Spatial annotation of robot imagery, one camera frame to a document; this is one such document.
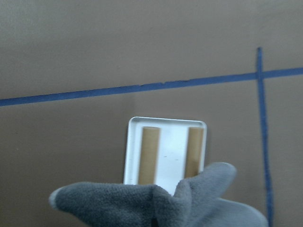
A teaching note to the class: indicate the wooden dowel rod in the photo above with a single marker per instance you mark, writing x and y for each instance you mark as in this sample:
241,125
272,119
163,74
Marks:
148,155
194,151

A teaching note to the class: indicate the dark grey cloth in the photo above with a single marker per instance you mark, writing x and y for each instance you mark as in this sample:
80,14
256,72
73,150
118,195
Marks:
197,202

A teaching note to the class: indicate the left wooden dowel rod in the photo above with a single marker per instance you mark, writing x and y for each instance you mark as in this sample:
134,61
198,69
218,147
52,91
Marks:
148,155

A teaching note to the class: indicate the right wooden dowel rod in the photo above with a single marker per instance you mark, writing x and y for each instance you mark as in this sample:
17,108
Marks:
194,151

